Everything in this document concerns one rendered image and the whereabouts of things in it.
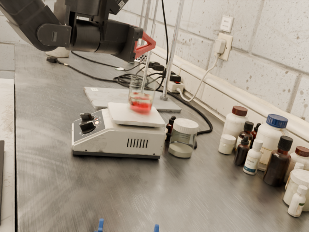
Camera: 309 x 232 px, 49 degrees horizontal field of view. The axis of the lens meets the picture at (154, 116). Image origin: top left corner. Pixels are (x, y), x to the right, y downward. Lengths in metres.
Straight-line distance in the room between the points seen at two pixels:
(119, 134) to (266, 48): 0.55
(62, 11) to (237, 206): 0.47
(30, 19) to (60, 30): 0.05
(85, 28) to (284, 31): 0.60
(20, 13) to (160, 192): 0.39
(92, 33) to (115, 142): 0.24
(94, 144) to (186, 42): 0.87
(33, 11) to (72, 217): 0.33
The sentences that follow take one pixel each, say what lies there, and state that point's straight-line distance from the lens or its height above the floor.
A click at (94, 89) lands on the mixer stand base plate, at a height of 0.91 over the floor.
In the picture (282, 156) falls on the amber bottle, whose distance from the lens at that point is 0.77.
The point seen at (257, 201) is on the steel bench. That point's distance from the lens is 0.72.
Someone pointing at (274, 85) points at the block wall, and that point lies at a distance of 1.03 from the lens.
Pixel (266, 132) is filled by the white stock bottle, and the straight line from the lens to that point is 0.82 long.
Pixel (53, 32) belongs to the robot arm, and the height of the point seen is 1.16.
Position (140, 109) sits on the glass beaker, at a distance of 0.76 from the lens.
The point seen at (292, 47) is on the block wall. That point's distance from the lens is 0.99.
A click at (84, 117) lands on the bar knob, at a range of 0.80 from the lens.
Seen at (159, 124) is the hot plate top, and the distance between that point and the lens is 0.73.
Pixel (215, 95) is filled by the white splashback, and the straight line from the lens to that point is 1.18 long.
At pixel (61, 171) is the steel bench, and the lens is 0.68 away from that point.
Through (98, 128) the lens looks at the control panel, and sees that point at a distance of 0.74.
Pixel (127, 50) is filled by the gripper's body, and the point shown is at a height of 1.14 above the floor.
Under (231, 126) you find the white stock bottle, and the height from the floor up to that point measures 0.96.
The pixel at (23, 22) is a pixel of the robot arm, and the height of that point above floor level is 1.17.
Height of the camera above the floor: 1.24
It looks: 19 degrees down
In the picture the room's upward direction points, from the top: 10 degrees clockwise
